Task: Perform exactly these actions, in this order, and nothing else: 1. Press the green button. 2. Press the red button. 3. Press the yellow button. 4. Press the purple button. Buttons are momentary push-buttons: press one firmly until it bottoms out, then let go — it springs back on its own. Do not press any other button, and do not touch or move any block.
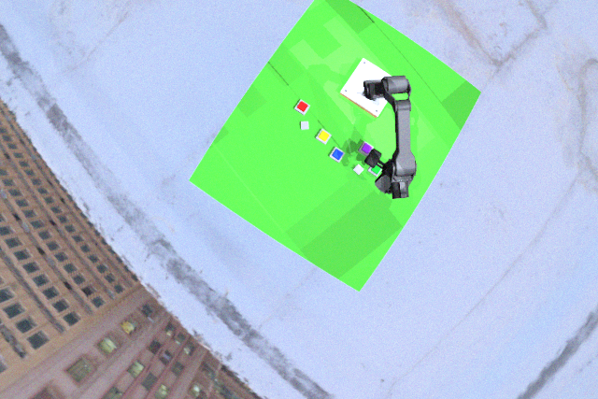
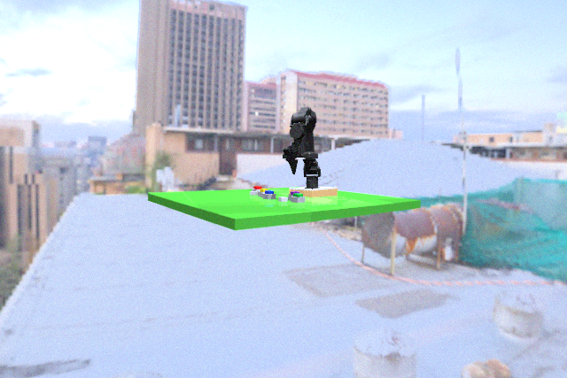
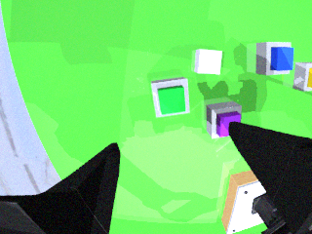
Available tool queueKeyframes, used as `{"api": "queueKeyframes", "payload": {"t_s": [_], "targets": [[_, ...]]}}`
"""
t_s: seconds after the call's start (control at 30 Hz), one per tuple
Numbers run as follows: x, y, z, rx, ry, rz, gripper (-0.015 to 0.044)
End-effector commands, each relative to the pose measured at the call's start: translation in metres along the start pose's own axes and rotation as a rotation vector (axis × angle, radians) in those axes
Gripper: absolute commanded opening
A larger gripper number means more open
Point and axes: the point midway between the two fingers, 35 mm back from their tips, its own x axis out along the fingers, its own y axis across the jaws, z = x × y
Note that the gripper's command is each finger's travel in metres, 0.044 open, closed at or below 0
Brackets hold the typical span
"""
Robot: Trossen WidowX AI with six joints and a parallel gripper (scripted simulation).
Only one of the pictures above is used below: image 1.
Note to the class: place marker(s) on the yellow button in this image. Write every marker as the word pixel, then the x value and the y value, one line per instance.
pixel 323 136

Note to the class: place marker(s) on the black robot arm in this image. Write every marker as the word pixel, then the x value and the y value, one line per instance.
pixel 402 167

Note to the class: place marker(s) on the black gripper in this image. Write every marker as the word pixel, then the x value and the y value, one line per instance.
pixel 373 159

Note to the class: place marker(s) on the red button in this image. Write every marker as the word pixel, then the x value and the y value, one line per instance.
pixel 302 107

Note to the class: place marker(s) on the green button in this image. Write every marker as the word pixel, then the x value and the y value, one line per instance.
pixel 375 171

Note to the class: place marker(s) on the purple button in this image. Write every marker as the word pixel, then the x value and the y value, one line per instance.
pixel 365 148

